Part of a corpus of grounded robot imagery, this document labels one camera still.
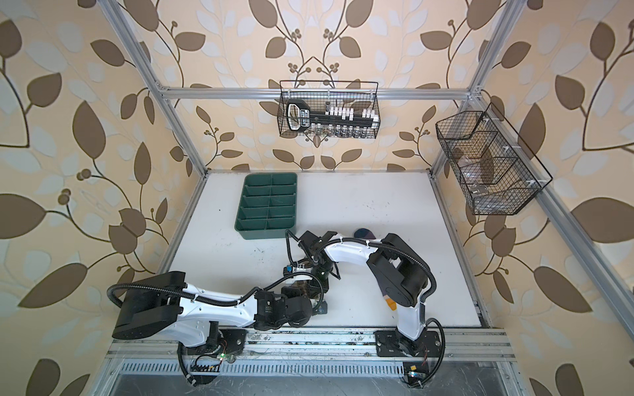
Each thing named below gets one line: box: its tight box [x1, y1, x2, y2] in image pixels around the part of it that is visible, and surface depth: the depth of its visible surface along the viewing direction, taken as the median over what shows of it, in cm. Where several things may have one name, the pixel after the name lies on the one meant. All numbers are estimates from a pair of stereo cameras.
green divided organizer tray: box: [234, 171, 298, 241], surface depth 104 cm
